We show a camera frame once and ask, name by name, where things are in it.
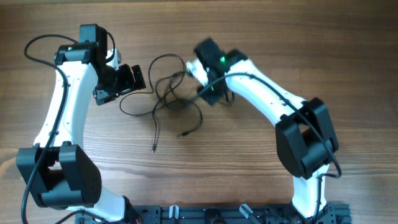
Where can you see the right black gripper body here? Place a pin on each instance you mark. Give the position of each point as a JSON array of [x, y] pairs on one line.
[[211, 97]]

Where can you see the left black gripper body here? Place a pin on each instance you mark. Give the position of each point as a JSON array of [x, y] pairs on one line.
[[120, 81]]

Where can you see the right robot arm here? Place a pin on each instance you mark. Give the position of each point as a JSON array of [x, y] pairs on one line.
[[305, 137]]

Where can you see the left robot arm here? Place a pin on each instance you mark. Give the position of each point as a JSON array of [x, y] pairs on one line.
[[57, 172]]

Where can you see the black aluminium base frame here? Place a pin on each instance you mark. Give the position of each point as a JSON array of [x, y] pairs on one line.
[[272, 213]]

